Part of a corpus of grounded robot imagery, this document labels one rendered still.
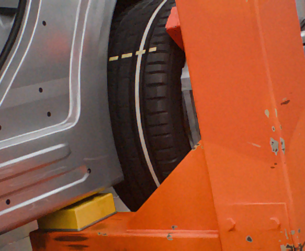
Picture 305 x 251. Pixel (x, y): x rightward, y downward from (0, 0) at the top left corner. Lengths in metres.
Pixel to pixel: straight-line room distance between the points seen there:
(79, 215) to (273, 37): 0.61
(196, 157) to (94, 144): 0.35
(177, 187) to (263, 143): 0.23
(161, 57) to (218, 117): 0.41
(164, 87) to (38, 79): 0.29
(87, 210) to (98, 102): 0.25
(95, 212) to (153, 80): 0.33
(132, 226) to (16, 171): 0.26
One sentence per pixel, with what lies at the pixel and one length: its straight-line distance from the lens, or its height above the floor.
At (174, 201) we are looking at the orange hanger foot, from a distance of 1.32.
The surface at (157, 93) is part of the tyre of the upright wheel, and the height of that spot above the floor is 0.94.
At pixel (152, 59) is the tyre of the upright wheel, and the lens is 1.57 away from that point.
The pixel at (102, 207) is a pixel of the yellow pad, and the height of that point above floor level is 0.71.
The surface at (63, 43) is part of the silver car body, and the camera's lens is 1.53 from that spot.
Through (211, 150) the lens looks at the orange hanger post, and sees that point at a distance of 1.21.
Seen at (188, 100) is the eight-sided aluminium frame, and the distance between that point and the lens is 1.55.
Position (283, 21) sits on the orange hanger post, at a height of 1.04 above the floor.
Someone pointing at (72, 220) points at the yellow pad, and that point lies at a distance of 1.50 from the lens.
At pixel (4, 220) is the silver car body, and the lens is 1.34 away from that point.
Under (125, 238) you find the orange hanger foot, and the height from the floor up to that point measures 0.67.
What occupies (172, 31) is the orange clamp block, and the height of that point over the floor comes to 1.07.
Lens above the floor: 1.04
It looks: 6 degrees down
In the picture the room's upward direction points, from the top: 11 degrees counter-clockwise
